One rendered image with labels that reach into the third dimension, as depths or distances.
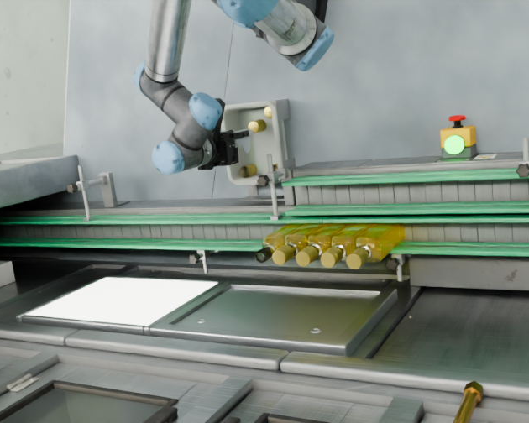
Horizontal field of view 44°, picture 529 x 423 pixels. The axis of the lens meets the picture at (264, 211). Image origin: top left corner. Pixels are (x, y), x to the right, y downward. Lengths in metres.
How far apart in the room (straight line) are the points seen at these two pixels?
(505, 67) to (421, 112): 0.22
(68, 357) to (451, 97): 1.08
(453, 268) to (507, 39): 0.55
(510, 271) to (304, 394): 0.62
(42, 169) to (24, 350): 0.74
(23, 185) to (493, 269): 1.38
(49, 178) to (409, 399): 1.45
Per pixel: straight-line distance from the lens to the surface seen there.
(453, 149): 1.58
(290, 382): 1.22
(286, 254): 1.44
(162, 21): 1.34
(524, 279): 1.60
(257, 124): 1.80
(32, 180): 2.16
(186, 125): 1.44
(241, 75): 1.89
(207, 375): 1.30
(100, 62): 2.19
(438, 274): 1.64
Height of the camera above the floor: 2.39
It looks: 59 degrees down
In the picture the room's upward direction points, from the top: 116 degrees counter-clockwise
